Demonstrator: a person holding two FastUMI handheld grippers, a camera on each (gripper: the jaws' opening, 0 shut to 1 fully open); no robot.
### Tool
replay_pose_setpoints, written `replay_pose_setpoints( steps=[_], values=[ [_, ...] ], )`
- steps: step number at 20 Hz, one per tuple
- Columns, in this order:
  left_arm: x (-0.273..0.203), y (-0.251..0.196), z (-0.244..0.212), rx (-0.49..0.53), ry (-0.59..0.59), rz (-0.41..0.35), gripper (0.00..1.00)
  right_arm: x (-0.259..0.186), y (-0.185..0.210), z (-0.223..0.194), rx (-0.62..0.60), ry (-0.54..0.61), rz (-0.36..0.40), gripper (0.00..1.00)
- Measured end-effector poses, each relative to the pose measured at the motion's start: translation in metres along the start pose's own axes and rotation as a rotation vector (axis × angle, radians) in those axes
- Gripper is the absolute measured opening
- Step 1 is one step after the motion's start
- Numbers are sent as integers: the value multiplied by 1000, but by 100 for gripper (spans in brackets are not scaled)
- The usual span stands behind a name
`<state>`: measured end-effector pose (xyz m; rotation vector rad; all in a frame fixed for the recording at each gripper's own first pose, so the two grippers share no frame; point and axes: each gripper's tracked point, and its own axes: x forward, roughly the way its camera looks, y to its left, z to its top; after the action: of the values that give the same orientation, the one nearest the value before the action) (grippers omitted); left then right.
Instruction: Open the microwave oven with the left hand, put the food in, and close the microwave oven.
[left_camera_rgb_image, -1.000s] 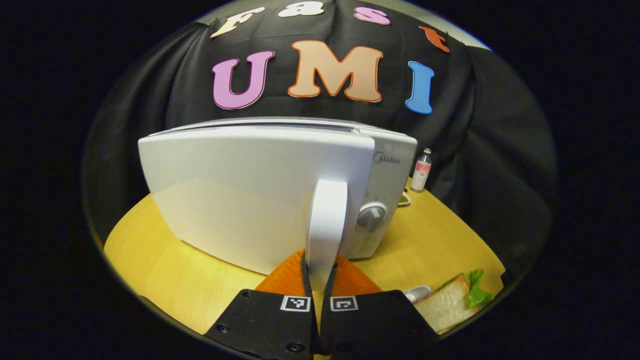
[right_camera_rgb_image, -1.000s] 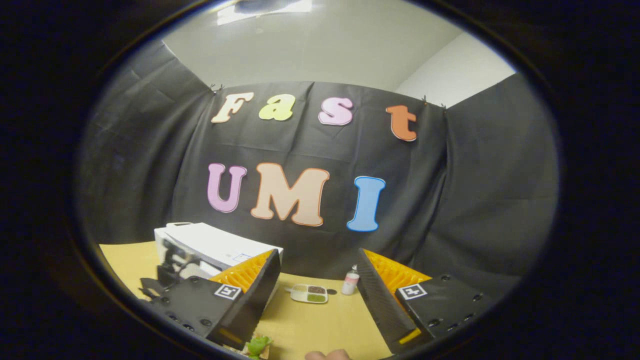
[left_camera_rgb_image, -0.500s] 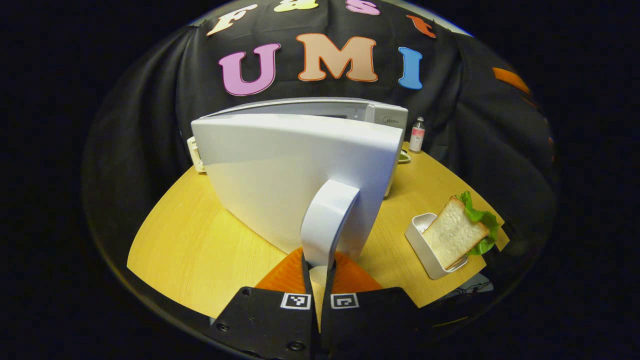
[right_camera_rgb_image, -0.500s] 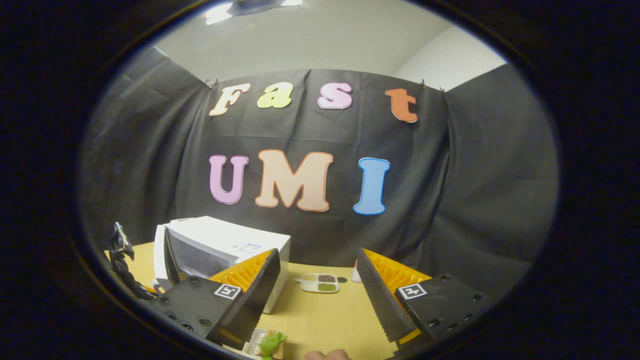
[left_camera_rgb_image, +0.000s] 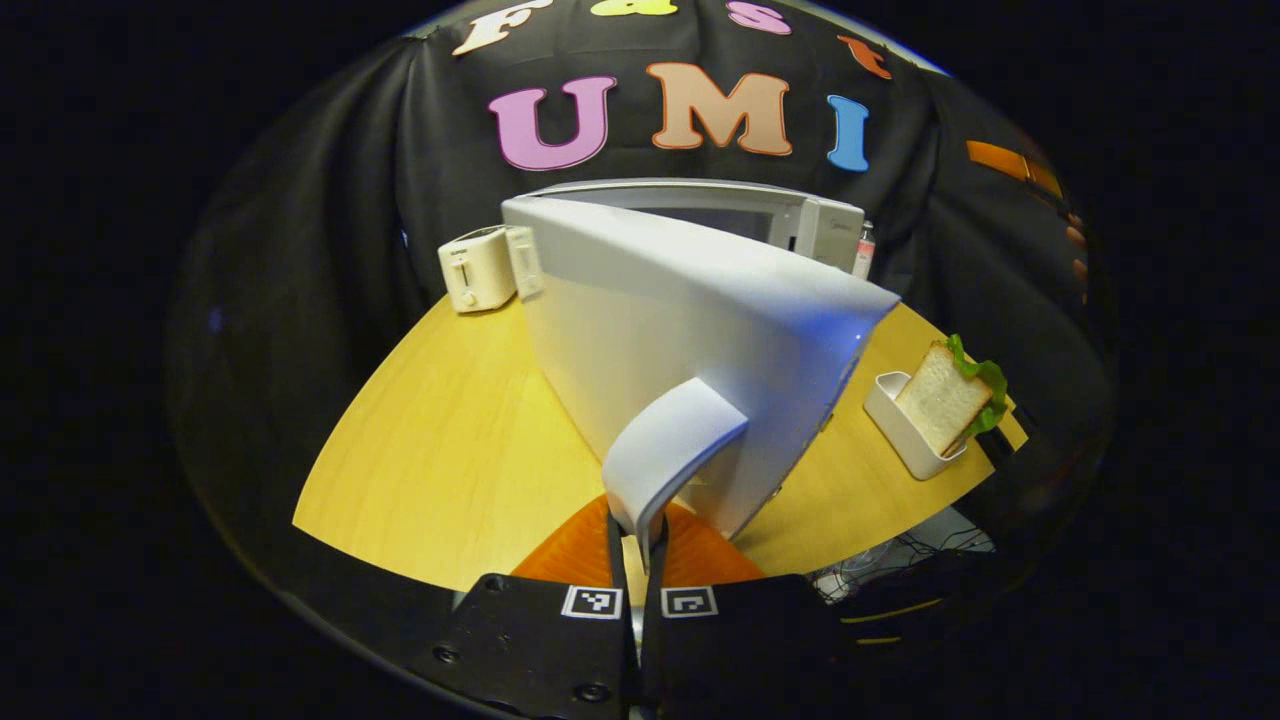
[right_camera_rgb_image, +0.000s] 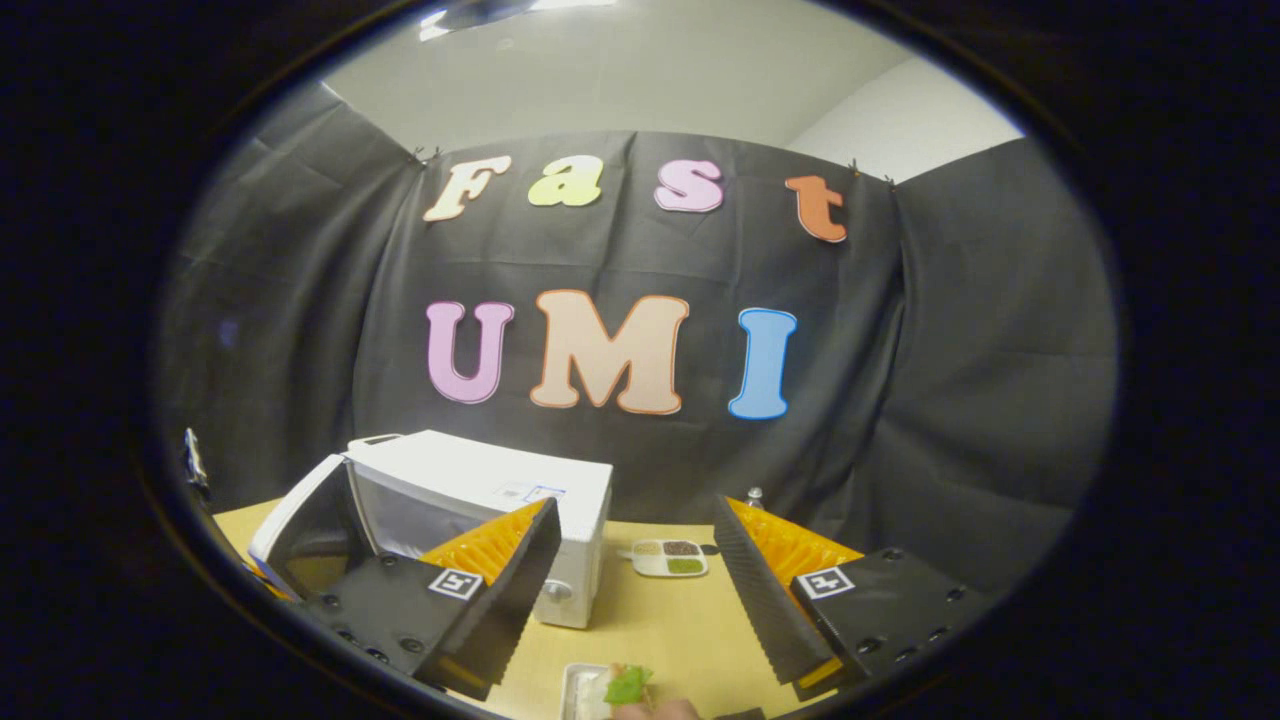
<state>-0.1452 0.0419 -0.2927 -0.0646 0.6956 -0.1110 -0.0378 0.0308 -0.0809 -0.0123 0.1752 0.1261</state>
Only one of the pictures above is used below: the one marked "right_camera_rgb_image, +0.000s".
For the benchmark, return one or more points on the white microwave oven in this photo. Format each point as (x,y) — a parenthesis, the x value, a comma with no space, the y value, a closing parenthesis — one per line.
(470,475)

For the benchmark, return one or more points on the white divided seasoning dish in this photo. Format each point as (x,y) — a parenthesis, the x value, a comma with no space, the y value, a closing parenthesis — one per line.
(668,558)

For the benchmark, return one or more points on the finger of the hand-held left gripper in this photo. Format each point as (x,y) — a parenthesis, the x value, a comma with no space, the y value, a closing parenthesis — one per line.
(268,582)

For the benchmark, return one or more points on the black cloth clip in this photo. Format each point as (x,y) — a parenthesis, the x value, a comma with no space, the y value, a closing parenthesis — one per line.
(425,155)
(868,172)

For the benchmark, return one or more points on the black backdrop cloth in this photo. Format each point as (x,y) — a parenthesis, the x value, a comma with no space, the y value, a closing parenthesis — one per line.
(950,380)

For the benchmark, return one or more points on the white food tray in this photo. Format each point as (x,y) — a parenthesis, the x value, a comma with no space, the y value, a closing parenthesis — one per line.
(578,695)

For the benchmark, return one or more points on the sandwich with lettuce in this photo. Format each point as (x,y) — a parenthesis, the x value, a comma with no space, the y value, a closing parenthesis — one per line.
(625,685)

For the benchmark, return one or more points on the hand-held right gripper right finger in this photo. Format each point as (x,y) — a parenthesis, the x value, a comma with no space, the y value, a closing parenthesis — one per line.
(765,610)

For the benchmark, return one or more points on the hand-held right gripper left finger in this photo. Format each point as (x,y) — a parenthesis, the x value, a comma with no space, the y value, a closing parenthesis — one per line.
(510,610)

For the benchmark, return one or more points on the ceiling light panel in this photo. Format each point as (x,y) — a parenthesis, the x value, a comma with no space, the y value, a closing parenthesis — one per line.
(560,8)

